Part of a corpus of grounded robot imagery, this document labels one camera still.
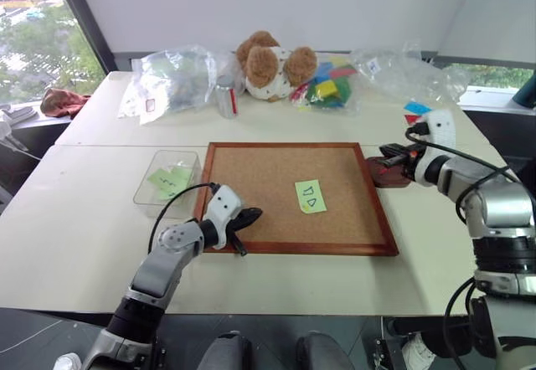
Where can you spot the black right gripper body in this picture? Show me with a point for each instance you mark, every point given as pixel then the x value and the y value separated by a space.
pixel 412 162

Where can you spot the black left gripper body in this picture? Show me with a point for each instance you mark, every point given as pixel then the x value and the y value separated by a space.
pixel 236 225

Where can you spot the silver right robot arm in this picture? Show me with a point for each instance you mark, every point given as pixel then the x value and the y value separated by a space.
pixel 498 213

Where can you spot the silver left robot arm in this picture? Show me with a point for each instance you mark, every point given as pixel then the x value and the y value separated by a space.
pixel 161 267

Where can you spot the red paper note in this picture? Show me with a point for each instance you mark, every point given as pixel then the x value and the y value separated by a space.
pixel 412 119

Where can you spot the blue paper note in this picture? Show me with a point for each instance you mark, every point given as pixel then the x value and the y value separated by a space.
pixel 417 107

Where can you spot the green sticky note with drawing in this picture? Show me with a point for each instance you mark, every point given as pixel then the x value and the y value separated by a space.
pixel 310 194

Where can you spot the clear plastic box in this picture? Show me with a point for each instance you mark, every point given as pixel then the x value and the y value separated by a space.
pixel 144 198

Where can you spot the wood-framed cork board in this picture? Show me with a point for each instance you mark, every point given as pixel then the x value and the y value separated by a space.
pixel 268 215

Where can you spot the empty clear plastic bag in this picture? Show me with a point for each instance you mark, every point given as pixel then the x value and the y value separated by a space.
pixel 402 73

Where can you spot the plastic bag of coloured blocks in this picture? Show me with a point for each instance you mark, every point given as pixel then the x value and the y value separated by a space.
pixel 331 87

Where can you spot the dark rounded shape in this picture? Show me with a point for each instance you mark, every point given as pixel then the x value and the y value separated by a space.
pixel 224 353
pixel 324 353

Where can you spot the silver metal can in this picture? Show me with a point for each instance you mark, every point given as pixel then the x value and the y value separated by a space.
pixel 226 98

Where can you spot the dark teal container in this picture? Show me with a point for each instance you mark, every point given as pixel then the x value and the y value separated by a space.
pixel 527 94

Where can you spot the brown and white teddy bear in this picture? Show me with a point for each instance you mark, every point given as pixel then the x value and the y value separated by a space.
pixel 268 68

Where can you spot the clear plastic bag with items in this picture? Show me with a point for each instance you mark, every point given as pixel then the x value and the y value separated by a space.
pixel 171 81

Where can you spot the clear plastic bottle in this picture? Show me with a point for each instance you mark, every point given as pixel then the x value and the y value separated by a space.
pixel 68 362

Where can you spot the red-brown cloth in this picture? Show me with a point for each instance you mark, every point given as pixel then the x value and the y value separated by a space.
pixel 63 102

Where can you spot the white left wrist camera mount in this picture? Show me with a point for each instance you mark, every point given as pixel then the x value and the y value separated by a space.
pixel 223 207

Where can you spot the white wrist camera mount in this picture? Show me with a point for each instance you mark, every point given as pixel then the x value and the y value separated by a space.
pixel 441 129
pixel 223 207

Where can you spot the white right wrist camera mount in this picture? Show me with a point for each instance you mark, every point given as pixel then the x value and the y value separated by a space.
pixel 441 129

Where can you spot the black window frame post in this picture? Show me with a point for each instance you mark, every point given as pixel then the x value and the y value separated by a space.
pixel 84 18

